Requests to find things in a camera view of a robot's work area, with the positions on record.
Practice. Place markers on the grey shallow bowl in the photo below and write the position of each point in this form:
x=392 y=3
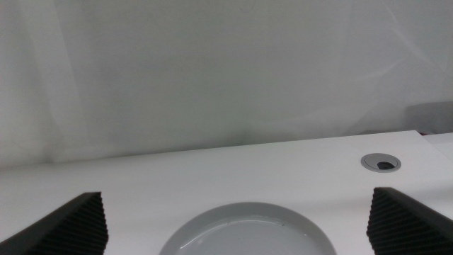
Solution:
x=247 y=233

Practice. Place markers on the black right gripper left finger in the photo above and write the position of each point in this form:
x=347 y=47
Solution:
x=63 y=230

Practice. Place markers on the white backdrop curtain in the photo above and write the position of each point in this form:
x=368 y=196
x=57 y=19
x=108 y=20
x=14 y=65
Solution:
x=212 y=71

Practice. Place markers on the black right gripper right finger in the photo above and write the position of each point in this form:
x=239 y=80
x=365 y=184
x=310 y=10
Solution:
x=403 y=226

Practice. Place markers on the adjacent white table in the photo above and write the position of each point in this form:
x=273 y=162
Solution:
x=442 y=143

